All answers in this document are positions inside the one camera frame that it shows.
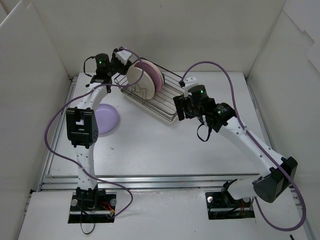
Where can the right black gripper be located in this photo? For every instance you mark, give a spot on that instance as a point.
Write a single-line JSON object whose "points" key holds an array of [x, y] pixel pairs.
{"points": [[179, 107]]}

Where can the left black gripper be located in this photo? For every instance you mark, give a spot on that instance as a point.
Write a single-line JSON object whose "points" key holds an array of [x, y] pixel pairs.
{"points": [[117, 66]]}

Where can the black wire dish rack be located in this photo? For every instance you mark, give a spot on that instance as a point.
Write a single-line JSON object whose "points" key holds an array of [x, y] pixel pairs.
{"points": [[161, 105]]}

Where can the cream plate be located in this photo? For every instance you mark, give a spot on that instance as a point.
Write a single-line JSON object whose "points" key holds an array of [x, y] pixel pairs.
{"points": [[145, 88]]}

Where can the purple plate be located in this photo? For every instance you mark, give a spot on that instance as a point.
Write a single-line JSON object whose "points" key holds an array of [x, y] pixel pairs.
{"points": [[107, 118]]}

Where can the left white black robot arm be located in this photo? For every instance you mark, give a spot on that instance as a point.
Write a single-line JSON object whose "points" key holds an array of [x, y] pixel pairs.
{"points": [[81, 124]]}

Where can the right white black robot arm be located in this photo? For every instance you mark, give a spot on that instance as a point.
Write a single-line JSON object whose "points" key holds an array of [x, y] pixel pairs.
{"points": [[274, 169]]}

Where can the pink plate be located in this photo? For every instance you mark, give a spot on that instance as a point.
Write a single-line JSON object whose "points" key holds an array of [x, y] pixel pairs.
{"points": [[153, 71]]}

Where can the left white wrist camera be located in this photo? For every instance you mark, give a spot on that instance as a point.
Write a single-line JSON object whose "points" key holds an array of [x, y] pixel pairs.
{"points": [[123, 56]]}

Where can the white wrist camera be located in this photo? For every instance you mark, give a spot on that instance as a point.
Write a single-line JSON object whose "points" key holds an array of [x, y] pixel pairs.
{"points": [[188, 83], [123, 56]]}

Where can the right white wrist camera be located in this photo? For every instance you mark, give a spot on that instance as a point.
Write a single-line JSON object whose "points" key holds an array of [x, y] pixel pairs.
{"points": [[188, 83]]}

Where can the aluminium front rail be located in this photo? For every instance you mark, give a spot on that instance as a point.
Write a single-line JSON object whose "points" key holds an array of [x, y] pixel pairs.
{"points": [[147, 182]]}

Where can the aluminium rail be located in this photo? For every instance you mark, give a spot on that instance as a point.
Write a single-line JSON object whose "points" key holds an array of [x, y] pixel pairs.
{"points": [[147, 182], [55, 131], [266, 138]]}

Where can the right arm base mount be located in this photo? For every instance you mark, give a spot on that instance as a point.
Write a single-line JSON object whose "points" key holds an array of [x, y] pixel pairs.
{"points": [[219, 209]]}

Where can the aluminium left rail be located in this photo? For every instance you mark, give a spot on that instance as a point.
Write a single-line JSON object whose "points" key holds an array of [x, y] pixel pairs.
{"points": [[55, 131]]}

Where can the aluminium right rail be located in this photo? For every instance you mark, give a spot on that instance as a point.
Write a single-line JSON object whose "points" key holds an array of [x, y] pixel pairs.
{"points": [[266, 138]]}

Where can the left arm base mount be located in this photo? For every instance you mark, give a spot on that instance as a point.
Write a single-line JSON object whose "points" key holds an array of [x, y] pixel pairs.
{"points": [[86, 212]]}

